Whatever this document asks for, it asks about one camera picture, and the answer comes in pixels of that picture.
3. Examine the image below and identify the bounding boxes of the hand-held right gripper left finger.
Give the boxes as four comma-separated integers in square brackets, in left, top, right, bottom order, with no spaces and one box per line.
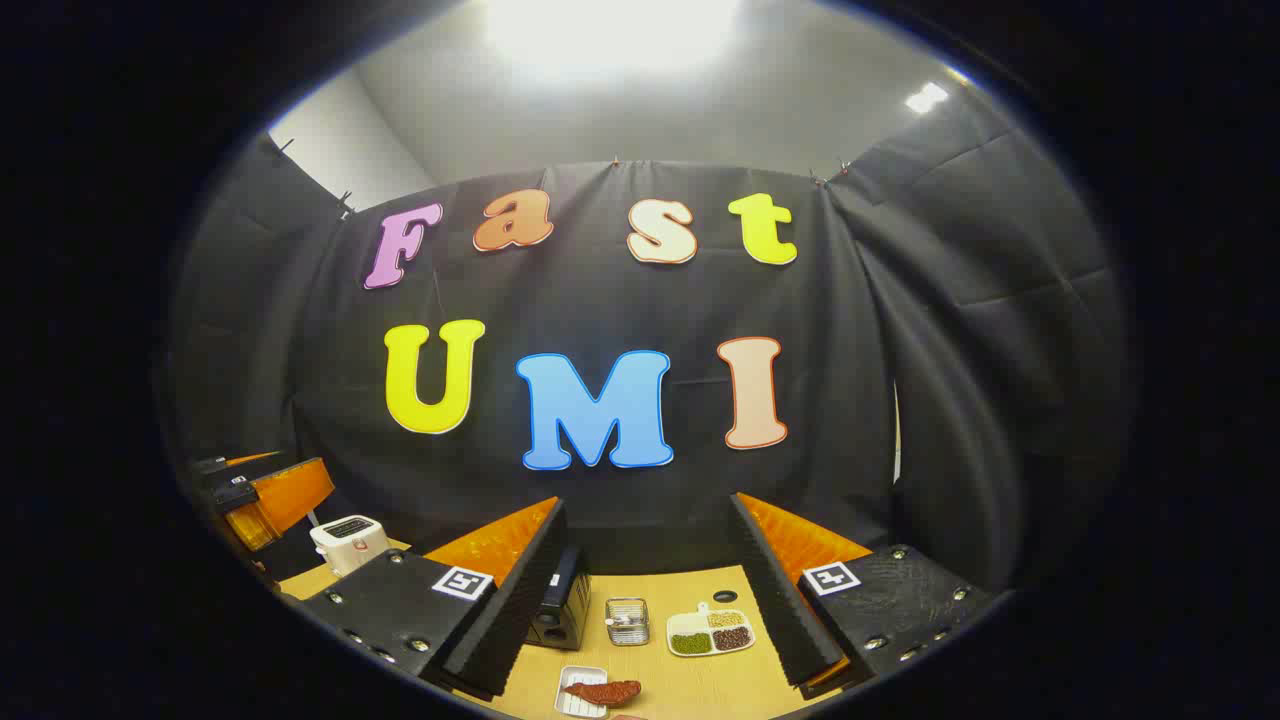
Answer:
[298,497,569,699]

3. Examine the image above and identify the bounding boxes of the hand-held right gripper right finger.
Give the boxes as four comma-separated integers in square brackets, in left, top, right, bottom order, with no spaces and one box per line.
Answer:
[728,492,993,699]

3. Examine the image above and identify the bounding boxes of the black electric oven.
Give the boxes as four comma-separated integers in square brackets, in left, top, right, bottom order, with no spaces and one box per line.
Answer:
[528,545,592,652]

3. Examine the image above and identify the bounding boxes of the brown steak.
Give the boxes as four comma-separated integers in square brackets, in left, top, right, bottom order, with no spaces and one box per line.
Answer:
[564,680,643,708]

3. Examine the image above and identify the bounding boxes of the white divided plate with beans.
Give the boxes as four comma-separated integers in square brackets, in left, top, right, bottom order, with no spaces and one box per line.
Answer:
[667,603,757,658]

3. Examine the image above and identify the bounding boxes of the white toaster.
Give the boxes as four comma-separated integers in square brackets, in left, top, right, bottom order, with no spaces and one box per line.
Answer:
[310,515,390,579]

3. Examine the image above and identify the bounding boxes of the white rectangular tray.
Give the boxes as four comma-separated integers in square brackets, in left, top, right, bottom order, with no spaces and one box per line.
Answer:
[554,665,611,719]

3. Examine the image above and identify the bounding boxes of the black backdrop cloth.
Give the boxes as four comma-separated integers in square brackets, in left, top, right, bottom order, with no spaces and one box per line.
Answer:
[165,130,1136,593]

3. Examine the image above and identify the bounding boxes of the large bright ceiling light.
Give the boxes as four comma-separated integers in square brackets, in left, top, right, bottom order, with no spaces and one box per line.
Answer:
[485,0,743,83]

